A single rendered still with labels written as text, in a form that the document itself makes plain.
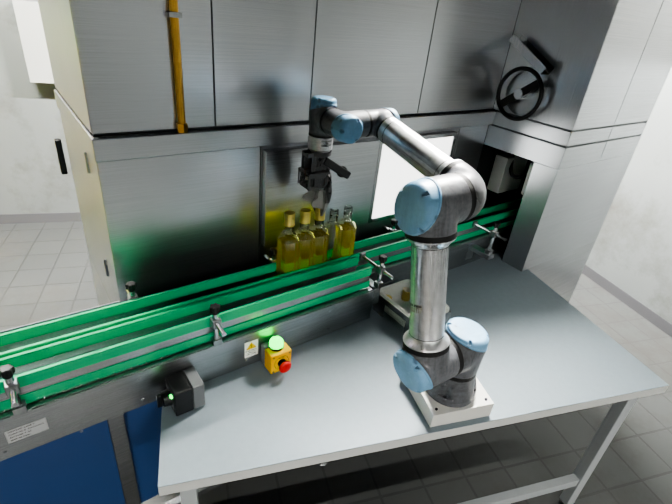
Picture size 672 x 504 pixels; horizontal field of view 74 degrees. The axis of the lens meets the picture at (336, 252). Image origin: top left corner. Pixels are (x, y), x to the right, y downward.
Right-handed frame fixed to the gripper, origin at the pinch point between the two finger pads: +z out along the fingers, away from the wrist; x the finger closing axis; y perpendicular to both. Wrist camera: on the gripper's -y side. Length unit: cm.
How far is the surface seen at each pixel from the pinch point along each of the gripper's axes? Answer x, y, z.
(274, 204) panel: -11.5, 10.9, 1.5
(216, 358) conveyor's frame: 18, 42, 32
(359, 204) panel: -13.7, -26.6, 7.9
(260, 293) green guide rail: 7.5, 24.1, 21.7
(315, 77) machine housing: -15.4, -3.7, -38.0
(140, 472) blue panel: 17, 66, 68
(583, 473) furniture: 80, -81, 91
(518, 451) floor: 53, -88, 115
